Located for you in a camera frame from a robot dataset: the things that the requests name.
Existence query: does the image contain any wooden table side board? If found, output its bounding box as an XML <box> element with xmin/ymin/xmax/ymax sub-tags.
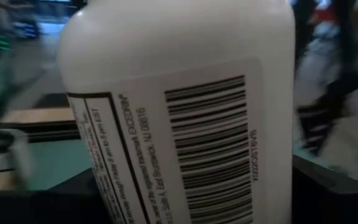
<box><xmin>0</xmin><ymin>107</ymin><xmax>78</xmax><ymax>125</ymax></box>

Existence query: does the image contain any white bottle barcode label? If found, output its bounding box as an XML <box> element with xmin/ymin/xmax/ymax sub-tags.
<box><xmin>56</xmin><ymin>0</ymin><xmax>296</xmax><ymax>224</ymax></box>

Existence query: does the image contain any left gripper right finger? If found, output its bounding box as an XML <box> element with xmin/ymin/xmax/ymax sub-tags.
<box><xmin>291</xmin><ymin>154</ymin><xmax>358</xmax><ymax>224</ymax></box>

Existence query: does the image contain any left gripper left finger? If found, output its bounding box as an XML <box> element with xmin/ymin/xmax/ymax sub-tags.
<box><xmin>0</xmin><ymin>169</ymin><xmax>111</xmax><ymax>224</ymax></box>

